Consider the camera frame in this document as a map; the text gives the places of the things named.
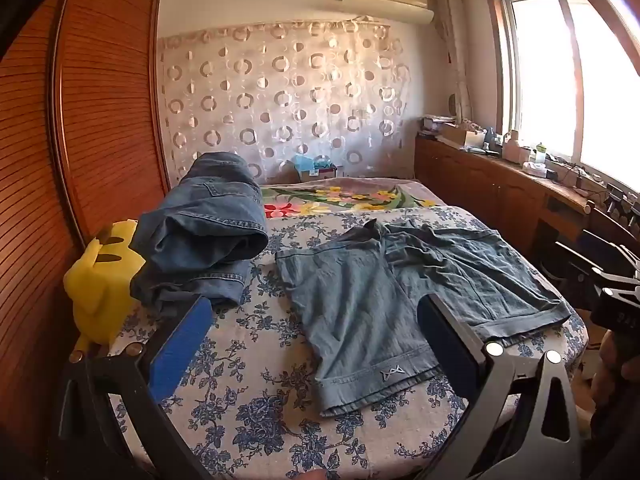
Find stack of papers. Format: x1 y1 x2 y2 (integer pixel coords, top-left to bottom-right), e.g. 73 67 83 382
420 116 458 136

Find open cardboard box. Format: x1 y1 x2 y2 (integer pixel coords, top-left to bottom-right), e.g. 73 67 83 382
440 122 486 148

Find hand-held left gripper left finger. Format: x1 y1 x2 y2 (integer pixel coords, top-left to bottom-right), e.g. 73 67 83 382
47 295 216 480

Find person's right hand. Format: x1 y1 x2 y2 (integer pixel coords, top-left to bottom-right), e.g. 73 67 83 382
599 331 632 403

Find circle patterned curtain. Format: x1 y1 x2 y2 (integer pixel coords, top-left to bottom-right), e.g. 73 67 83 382
159 19 418 186

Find wooden cabinet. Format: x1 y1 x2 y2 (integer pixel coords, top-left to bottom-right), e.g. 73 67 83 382
414 135 601 261

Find yellow plush toy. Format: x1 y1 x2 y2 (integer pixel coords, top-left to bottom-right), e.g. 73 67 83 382
64 219 146 351

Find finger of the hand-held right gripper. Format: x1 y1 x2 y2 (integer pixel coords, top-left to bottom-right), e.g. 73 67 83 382
554 241 608 286

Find grey-blue short pants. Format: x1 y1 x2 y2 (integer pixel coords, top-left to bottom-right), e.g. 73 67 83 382
275 219 572 418

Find colourful flower blanket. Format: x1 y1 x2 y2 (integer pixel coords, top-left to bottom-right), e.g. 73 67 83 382
260 176 446 218

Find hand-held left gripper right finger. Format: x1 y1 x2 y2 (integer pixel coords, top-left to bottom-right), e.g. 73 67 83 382
416 292 583 480

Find blue floral bed sheet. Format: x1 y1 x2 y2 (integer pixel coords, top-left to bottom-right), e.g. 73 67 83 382
107 205 588 480

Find window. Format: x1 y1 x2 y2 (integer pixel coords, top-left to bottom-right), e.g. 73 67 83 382
492 0 640 196

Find wooden slatted wardrobe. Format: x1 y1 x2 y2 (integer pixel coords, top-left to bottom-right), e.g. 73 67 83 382
0 0 171 461

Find cardboard box with blue cloth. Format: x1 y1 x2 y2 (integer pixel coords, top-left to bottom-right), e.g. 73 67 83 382
292 155 346 183

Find blue denim jeans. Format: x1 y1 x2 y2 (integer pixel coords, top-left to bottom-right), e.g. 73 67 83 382
130 152 271 311

